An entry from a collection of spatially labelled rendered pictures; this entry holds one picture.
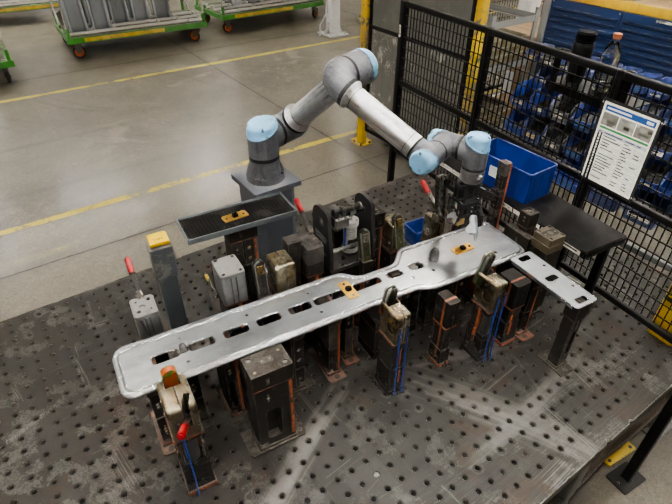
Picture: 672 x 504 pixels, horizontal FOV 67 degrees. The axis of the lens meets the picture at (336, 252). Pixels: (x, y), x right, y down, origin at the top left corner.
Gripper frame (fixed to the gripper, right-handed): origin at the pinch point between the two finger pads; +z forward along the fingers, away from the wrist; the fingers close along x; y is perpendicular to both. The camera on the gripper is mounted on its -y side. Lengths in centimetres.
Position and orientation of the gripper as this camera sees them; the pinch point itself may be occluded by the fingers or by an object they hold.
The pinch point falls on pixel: (466, 229)
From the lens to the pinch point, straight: 181.9
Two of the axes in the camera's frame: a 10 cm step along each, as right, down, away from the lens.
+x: 4.8, 5.3, -7.0
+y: -8.7, 2.9, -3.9
